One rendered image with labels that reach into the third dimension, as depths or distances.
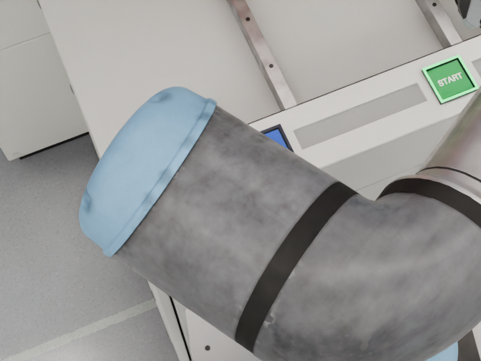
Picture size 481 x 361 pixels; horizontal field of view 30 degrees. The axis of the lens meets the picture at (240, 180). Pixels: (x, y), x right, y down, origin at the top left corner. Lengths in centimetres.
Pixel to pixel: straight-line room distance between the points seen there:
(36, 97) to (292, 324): 152
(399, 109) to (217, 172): 71
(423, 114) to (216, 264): 72
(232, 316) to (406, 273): 10
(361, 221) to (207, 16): 94
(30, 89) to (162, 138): 143
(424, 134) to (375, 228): 71
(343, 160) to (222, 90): 27
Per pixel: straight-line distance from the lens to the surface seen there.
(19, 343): 212
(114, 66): 138
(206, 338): 122
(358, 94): 119
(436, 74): 122
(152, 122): 53
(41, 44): 182
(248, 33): 136
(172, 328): 156
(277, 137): 115
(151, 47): 139
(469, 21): 107
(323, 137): 117
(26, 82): 191
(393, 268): 50
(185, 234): 51
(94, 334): 209
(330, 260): 49
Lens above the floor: 201
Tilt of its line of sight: 67 degrees down
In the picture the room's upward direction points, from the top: 2 degrees counter-clockwise
